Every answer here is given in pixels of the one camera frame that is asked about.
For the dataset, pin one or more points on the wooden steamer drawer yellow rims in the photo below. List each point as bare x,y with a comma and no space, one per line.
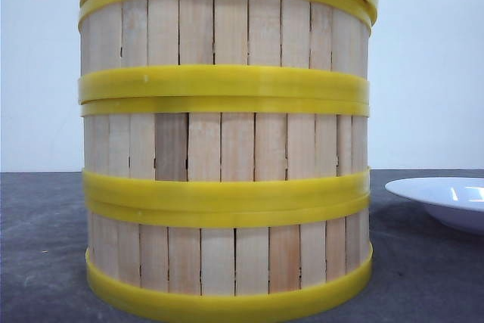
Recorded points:
177,56

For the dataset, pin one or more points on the middle wooden steamer drawer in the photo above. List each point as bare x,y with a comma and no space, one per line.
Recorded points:
224,168

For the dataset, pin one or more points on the bottom wooden steamer drawer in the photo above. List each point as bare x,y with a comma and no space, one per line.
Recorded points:
173,273

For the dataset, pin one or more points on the white ceramic plate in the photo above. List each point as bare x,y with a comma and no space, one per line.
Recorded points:
455,201

